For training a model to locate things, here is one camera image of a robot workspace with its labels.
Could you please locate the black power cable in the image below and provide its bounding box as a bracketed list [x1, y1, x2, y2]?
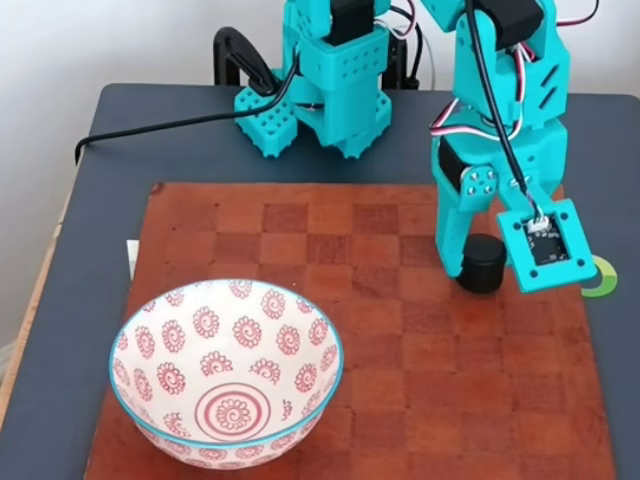
[73, 47, 304, 166]

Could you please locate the black cylinder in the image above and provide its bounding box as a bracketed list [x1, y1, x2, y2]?
[458, 233, 508, 295]

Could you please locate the white bowl with red flowers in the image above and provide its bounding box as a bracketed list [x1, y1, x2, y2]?
[108, 278, 345, 471]

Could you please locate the white red black servo wire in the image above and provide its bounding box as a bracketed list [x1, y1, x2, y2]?
[429, 42, 534, 141]

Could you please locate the black camera cable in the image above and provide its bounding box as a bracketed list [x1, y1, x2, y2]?
[464, 0, 541, 217]

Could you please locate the light wooden furniture edge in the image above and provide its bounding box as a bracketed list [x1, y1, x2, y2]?
[0, 192, 71, 431]

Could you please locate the white paper piece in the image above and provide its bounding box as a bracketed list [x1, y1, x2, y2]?
[126, 239, 141, 281]

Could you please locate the turquoise gripper camera mount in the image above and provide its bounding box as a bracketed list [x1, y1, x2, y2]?
[495, 197, 599, 295]

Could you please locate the black table clamp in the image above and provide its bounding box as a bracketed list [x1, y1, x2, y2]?
[213, 25, 286, 96]
[384, 29, 422, 92]

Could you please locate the green ring sticker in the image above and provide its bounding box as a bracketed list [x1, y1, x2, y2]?
[579, 254, 620, 300]

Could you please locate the brown leather chessboard mat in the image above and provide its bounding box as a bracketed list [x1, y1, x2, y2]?
[82, 182, 619, 480]

